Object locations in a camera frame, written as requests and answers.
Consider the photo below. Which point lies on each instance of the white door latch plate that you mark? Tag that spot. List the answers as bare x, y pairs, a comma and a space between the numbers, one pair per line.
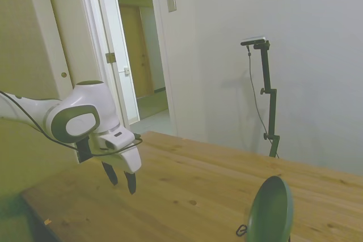
126, 71

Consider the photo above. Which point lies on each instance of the brown wooden hallway door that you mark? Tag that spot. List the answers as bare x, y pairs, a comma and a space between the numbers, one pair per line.
133, 55

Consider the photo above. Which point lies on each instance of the white door frame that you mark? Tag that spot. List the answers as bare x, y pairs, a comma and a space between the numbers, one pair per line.
161, 55

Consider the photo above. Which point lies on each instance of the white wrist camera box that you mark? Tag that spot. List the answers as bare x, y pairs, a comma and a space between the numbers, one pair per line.
116, 140

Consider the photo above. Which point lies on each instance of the dark green plate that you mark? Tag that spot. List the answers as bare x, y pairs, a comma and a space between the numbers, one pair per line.
269, 210

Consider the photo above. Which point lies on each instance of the grey exterior camera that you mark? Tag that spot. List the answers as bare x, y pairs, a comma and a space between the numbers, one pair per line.
253, 40

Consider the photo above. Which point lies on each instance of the beige wall switch plate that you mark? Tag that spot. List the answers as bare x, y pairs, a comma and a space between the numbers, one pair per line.
171, 2

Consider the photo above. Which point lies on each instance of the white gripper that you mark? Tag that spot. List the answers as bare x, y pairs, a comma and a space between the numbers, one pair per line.
127, 158

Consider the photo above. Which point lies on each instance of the cream door panel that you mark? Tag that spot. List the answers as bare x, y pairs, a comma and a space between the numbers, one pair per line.
17, 26

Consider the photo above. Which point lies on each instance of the brass door hinge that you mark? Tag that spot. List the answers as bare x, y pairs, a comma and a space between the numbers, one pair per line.
110, 58

